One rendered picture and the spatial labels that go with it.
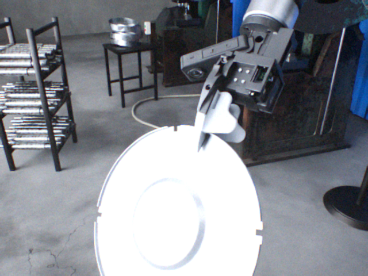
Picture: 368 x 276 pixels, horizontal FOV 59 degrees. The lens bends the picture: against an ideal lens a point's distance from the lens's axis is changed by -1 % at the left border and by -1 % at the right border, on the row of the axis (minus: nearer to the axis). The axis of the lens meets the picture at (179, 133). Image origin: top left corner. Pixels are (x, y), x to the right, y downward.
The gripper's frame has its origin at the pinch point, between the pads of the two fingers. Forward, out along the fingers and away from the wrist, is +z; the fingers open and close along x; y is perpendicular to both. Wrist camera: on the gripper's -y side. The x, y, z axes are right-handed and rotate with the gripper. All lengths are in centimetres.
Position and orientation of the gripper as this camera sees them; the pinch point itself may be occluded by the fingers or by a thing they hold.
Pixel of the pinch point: (197, 143)
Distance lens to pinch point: 48.2
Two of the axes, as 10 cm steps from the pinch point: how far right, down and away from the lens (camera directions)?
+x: 4.4, 3.6, 8.2
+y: 7.9, 2.9, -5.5
